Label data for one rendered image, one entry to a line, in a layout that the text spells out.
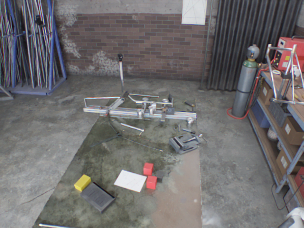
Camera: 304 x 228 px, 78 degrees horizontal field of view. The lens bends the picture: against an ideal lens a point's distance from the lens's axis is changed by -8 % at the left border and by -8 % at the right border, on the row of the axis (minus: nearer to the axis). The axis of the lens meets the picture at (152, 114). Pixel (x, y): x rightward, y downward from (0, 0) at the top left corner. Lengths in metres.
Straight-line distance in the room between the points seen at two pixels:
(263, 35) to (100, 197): 3.53
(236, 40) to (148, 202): 3.24
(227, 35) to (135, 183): 3.12
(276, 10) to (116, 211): 3.63
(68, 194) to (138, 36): 3.48
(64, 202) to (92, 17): 3.74
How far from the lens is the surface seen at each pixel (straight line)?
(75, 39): 4.66
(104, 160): 1.27
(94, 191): 1.11
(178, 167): 1.21
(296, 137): 2.34
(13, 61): 4.90
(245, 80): 3.13
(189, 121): 1.50
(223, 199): 2.23
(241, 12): 3.76
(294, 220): 1.29
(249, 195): 2.35
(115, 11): 4.21
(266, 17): 3.87
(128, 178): 1.15
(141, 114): 1.49
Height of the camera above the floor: 1.78
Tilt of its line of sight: 34 degrees down
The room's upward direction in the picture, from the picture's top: straight up
